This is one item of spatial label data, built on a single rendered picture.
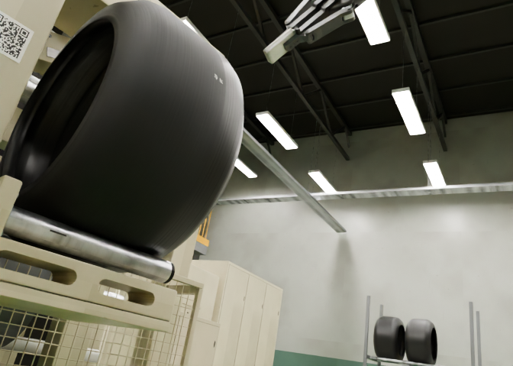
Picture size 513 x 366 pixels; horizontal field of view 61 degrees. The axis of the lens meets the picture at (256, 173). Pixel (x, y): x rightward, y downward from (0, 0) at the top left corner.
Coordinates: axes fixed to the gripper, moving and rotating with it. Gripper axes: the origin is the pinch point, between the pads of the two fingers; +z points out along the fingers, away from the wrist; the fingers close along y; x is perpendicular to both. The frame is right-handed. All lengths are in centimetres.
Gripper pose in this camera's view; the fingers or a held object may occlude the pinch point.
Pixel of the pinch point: (281, 46)
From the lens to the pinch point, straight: 87.6
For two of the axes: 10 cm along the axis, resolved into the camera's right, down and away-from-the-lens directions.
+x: 3.6, 5.5, 7.5
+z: -7.5, 6.5, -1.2
